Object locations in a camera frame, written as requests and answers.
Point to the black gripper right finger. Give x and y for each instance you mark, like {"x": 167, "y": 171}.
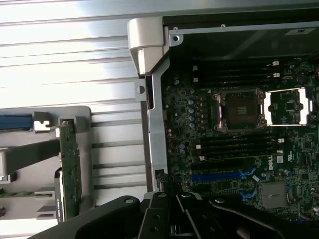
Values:
{"x": 249, "y": 219}

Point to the hard disk in blue caddy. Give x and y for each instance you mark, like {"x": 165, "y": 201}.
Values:
{"x": 15, "y": 122}

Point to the black RAM slot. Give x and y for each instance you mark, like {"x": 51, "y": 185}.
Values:
{"x": 239, "y": 145}
{"x": 239, "y": 157}
{"x": 236, "y": 80}
{"x": 239, "y": 151}
{"x": 239, "y": 139}
{"x": 236, "y": 75}

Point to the silver socket locking lever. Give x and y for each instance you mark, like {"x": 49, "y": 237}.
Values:
{"x": 251, "y": 135}

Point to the grey plastic parts rack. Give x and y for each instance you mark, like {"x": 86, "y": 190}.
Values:
{"x": 84, "y": 154}

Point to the open black PC case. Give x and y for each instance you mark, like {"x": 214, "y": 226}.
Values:
{"x": 157, "y": 129}

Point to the CPU socket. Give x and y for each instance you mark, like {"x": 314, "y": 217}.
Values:
{"x": 239, "y": 109}

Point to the blue expansion slot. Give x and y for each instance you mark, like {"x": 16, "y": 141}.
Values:
{"x": 214, "y": 177}

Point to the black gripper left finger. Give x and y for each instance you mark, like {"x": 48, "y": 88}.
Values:
{"x": 112, "y": 214}

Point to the green motherboard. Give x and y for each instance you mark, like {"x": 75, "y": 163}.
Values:
{"x": 299, "y": 154}

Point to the silver chipset heatsink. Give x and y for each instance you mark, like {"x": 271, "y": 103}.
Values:
{"x": 272, "y": 195}

